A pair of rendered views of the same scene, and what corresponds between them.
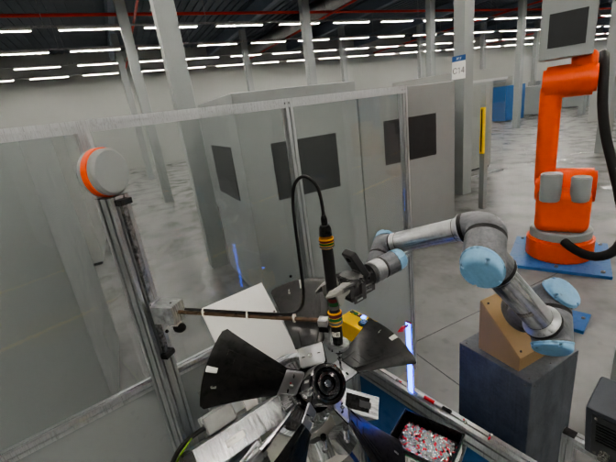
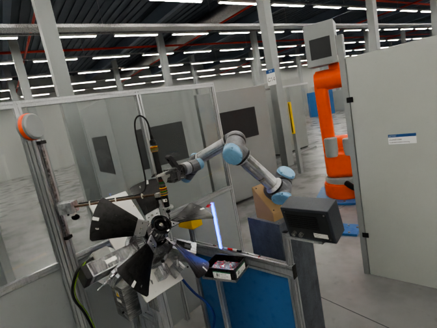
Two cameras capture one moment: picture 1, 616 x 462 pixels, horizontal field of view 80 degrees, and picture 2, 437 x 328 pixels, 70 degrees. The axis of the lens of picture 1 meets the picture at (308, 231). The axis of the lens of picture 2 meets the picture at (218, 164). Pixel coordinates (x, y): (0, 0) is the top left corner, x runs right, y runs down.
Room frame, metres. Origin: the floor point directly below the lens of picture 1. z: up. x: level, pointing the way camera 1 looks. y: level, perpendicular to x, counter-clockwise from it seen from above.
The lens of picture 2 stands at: (-0.81, -0.12, 1.77)
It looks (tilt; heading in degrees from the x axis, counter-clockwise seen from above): 9 degrees down; 351
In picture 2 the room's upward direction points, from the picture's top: 11 degrees counter-clockwise
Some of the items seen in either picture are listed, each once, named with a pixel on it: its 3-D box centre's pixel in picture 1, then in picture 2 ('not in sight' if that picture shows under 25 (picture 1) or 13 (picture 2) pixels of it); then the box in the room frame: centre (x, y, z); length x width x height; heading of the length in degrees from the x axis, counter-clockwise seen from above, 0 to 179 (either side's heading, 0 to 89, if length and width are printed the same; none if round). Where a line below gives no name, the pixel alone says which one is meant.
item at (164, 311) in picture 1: (167, 311); (67, 207); (1.18, 0.54, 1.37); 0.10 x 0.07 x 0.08; 71
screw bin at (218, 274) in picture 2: (424, 445); (225, 267); (0.96, -0.31, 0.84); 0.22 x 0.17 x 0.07; 50
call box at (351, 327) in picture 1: (357, 329); (189, 220); (1.43, -0.17, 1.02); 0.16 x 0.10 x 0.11; 36
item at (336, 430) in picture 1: (341, 439); (175, 269); (0.96, -0.02, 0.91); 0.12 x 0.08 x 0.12; 36
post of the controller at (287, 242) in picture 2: (566, 458); (287, 248); (0.76, -0.65, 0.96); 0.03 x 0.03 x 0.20; 36
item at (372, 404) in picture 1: (350, 404); (181, 250); (1.03, -0.07, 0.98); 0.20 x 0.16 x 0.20; 36
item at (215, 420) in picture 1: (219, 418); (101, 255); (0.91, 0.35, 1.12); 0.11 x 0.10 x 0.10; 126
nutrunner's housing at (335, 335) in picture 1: (332, 288); (159, 174); (0.98, -0.05, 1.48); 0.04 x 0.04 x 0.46
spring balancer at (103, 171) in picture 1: (104, 172); (30, 127); (1.22, 0.63, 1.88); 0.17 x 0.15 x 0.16; 126
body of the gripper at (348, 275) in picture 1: (357, 281); (175, 173); (1.04, -0.14, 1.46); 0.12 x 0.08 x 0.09; 126
